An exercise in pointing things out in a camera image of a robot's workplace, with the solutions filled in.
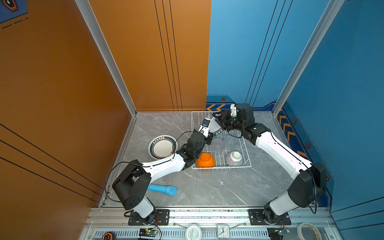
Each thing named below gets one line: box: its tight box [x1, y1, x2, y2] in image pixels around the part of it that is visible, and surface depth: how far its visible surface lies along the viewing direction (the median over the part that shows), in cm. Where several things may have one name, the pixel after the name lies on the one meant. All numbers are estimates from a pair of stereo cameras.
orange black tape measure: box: [100, 232, 115, 240], surface depth 68 cm
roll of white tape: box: [297, 223, 322, 240], surface depth 70 cm
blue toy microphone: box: [147, 184, 177, 196], surface depth 81 cm
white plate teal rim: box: [148, 134, 179, 160], surface depth 102 cm
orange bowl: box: [196, 152, 216, 171], surface depth 88 cm
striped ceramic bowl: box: [226, 151, 243, 166], surface depth 89 cm
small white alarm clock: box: [217, 223, 231, 240], surface depth 70 cm
